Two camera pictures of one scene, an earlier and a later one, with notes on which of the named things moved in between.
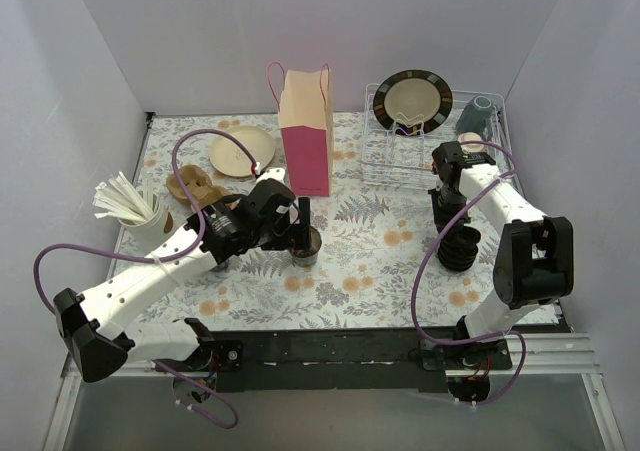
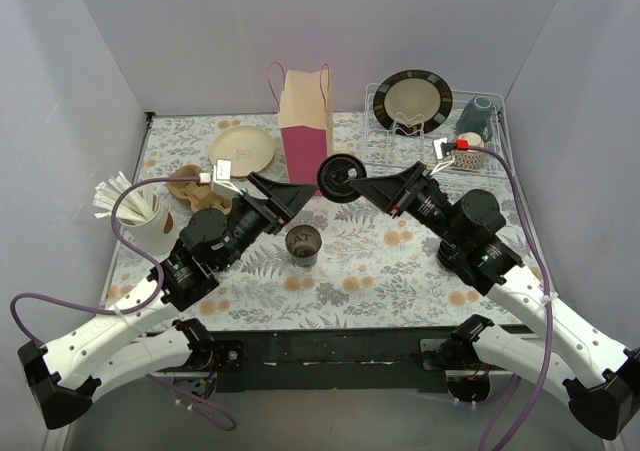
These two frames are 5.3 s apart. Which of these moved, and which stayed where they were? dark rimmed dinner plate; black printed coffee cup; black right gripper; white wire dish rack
Moved: black right gripper
Stayed: dark rimmed dinner plate; white wire dish rack; black printed coffee cup
